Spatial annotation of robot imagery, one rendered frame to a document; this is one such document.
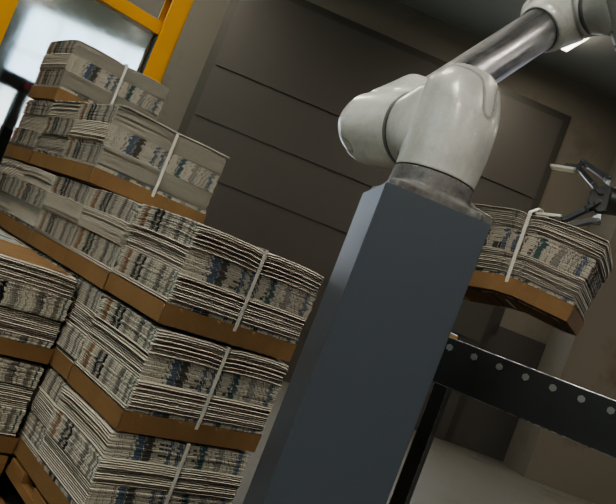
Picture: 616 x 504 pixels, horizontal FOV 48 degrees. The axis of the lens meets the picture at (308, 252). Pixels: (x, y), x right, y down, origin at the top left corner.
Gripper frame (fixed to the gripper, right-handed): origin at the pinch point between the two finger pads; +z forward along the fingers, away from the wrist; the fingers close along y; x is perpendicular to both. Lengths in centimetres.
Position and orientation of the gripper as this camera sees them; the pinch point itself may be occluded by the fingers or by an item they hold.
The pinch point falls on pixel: (547, 189)
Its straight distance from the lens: 207.0
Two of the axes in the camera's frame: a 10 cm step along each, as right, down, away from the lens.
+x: 4.3, 2.5, 8.7
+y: -3.1, 9.4, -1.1
